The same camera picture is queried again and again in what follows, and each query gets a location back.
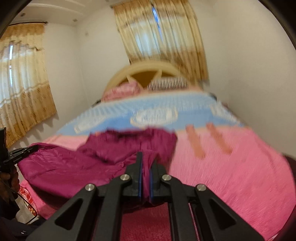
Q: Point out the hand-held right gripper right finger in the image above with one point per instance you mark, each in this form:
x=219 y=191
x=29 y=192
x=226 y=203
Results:
x=151 y=185

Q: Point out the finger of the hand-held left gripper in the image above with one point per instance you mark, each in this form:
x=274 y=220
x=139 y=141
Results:
x=25 y=149
x=18 y=157

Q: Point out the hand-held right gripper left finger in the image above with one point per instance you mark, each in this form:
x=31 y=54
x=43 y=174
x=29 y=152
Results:
x=139 y=183

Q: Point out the magenta quilted down jacket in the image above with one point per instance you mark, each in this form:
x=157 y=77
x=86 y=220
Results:
x=69 y=162

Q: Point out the person's left hand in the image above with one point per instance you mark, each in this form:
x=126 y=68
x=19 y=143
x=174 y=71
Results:
x=10 y=183

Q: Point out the red patterned bed sheet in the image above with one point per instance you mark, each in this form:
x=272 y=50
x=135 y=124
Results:
x=26 y=197

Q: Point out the beige floral curtain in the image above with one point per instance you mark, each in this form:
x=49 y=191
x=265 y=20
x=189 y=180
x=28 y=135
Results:
x=161 y=41
x=23 y=92

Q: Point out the person's dark clothing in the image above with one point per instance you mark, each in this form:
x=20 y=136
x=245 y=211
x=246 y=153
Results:
x=16 y=229

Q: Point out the pink and blue printed bedspread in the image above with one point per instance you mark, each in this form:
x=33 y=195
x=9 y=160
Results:
x=231 y=173

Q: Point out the pink folded quilt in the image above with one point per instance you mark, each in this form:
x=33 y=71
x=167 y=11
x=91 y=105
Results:
x=122 y=90

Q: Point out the striped pillow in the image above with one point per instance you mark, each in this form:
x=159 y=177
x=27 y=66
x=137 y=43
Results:
x=167 y=83

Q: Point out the cream wooden headboard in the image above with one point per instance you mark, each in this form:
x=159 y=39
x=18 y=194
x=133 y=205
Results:
x=118 y=74

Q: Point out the black curtain rod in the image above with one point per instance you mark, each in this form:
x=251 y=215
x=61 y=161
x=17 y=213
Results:
x=30 y=22

